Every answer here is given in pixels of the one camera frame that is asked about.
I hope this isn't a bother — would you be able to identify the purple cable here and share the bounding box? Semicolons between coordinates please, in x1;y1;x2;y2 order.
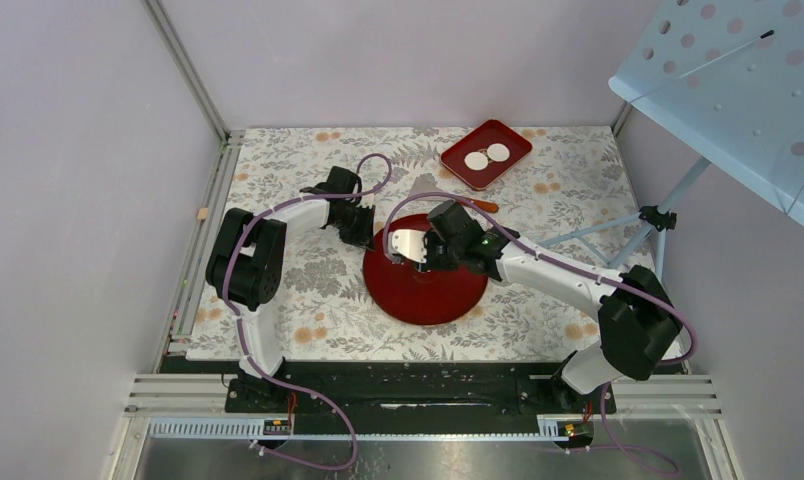
219;153;394;473
380;192;699;477

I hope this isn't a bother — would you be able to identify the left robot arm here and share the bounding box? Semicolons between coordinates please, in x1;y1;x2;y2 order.
204;166;377;411

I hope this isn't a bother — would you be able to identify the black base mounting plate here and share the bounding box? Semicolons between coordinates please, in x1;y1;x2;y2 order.
160;354;688;439

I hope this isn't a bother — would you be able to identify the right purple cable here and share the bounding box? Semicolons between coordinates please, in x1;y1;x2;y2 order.
380;192;699;477

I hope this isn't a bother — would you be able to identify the floral patterned table mat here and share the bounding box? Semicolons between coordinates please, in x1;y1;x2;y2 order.
227;126;638;362

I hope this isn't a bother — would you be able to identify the light blue perforated panel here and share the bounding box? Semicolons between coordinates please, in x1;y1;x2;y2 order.
609;0;804;227

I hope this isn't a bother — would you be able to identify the left round dumpling wrapper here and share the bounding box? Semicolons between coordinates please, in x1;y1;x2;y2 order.
464;151;490;171

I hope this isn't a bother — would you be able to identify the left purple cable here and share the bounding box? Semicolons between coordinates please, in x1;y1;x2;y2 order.
219;153;394;473

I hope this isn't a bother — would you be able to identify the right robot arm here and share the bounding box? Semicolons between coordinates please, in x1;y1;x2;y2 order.
415;200;683;412

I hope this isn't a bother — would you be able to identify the round dumpling wrapper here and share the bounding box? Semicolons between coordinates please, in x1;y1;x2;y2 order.
464;151;490;171
486;143;511;163

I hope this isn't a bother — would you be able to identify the round red tray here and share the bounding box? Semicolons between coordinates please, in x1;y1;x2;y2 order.
362;231;489;326

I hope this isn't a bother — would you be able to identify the scraper with orange handle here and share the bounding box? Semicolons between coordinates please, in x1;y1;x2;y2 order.
408;174;499;214

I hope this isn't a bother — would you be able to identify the light blue tripod stand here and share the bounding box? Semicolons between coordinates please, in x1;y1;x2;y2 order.
537;156;713;266

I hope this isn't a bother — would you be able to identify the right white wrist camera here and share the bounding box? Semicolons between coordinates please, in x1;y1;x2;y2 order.
388;229;428;264

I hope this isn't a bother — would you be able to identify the red rectangular tray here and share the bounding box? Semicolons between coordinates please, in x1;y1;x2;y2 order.
440;119;533;191

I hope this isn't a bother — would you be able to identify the right round dumpling wrapper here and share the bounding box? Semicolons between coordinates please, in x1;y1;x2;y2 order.
486;143;511;163

